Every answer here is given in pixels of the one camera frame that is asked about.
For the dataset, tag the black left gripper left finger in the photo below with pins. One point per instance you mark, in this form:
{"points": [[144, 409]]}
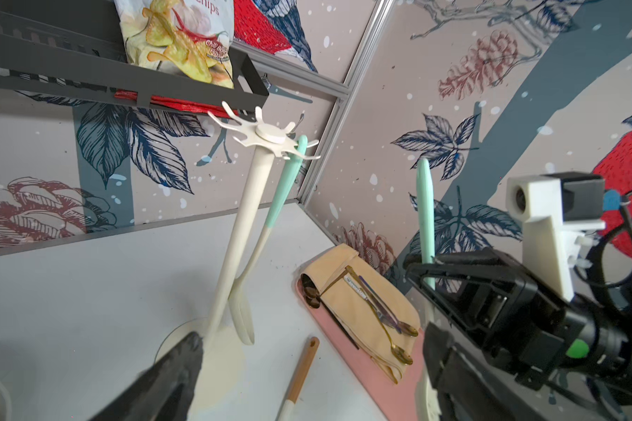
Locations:
{"points": [[166, 390]]}

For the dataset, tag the mint handle cream skimmer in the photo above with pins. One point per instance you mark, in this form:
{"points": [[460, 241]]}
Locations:
{"points": [[238, 302]]}

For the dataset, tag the pink tray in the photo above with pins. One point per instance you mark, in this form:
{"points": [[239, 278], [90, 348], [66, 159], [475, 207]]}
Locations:
{"points": [[397, 402]]}

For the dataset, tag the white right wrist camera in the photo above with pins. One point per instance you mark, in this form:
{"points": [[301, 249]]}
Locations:
{"points": [[557, 212]]}

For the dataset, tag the cream utensil rack stand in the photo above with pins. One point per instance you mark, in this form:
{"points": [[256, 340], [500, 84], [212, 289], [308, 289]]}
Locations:
{"points": [[223, 360]]}

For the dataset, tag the gold spoon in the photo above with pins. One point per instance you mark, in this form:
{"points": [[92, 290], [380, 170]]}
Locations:
{"points": [[398, 352]]}

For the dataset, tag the purple cutlery piece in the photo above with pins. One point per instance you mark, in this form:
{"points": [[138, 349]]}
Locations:
{"points": [[387, 316]]}

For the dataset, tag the black wall basket shelf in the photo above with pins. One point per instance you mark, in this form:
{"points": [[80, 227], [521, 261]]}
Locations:
{"points": [[75, 49]]}

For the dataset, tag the Chuba cassava chips bag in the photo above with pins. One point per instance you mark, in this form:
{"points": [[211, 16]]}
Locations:
{"points": [[179, 37]]}

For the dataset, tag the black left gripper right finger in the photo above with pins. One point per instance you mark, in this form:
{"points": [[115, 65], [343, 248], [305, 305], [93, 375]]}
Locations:
{"points": [[461, 388]]}

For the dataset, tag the wood handle cream skimmer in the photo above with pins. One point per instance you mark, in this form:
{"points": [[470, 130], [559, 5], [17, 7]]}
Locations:
{"points": [[298, 380]]}

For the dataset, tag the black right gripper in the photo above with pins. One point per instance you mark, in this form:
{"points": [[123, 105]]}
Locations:
{"points": [[521, 326]]}

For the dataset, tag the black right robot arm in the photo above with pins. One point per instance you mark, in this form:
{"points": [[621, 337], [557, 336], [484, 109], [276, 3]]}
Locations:
{"points": [[609, 326]]}

